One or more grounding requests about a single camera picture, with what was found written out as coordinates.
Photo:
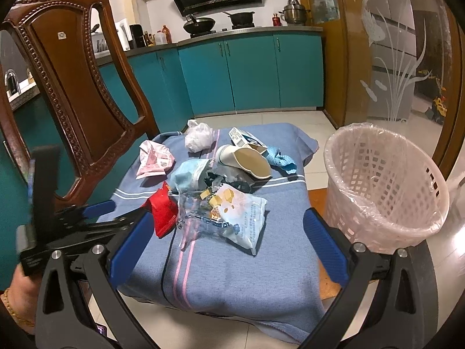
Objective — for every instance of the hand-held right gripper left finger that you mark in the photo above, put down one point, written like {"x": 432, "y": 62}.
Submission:
{"x": 129, "y": 251}

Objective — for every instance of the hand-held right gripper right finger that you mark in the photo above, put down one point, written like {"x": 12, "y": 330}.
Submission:
{"x": 325, "y": 251}

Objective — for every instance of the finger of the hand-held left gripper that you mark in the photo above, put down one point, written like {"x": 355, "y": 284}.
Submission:
{"x": 100, "y": 209}
{"x": 109, "y": 227}

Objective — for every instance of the red snack wrapper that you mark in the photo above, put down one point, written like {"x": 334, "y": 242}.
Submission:
{"x": 163, "y": 211}

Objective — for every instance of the clear plastic bag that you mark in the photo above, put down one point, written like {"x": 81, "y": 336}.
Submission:
{"x": 189, "y": 225}

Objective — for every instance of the white lattice waste basket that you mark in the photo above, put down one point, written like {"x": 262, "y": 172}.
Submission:
{"x": 381, "y": 189}

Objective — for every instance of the white and yellow snack packet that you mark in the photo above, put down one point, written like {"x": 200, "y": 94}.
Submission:
{"x": 243, "y": 218}

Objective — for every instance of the dark wrapper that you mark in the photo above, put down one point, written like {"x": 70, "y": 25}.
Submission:
{"x": 236, "y": 185}

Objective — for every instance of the white paper cup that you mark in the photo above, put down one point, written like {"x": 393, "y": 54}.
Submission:
{"x": 232, "y": 156}

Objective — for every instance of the person's left hand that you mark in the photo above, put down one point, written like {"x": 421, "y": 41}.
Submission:
{"x": 23, "y": 294}

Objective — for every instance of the pink snack wrapper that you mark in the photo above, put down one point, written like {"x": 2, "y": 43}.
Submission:
{"x": 154, "y": 160}

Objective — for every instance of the crumpled blue cloth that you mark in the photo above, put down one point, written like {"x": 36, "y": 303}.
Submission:
{"x": 281, "y": 161}

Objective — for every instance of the blue striped blanket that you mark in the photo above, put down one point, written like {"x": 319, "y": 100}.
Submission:
{"x": 225, "y": 280}

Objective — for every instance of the carved wooden chair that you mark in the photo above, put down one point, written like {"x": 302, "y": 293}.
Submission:
{"x": 54, "y": 80}

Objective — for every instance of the crumpled white plastic bag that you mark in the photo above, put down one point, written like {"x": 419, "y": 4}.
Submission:
{"x": 198, "y": 136}

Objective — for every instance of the white and blue carton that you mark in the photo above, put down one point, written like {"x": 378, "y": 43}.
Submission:
{"x": 241, "y": 138}

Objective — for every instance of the white kitchen appliance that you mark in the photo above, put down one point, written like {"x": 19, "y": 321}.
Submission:
{"x": 123, "y": 34}

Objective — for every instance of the black kitchen appliance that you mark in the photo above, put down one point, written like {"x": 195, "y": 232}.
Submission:
{"x": 135, "y": 36}

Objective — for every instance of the white plastic jug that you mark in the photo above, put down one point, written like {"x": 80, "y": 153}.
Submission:
{"x": 160, "y": 38}

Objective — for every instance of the yellow toy truck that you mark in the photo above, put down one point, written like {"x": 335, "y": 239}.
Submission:
{"x": 440, "y": 105}

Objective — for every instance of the orange bottle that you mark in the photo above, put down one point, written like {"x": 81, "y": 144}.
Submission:
{"x": 166, "y": 34}

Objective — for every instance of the teal kitchen cabinets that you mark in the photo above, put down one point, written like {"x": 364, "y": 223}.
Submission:
{"x": 254, "y": 69}

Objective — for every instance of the black wok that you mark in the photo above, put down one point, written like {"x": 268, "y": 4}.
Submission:
{"x": 199, "y": 25}

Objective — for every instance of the frosted glass sliding door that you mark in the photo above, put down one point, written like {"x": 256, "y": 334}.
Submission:
{"x": 385, "y": 43}

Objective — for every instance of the small red bottle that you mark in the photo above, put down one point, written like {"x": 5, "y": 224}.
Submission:
{"x": 276, "y": 20}

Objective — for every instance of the black cooking pot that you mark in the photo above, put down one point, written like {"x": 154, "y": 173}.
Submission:
{"x": 241, "y": 18}

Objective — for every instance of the steel stock pot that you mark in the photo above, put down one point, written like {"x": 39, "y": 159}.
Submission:
{"x": 294, "y": 12}

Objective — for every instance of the wooden glass-front cabinet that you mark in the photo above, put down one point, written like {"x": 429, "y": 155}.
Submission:
{"x": 321, "y": 0}

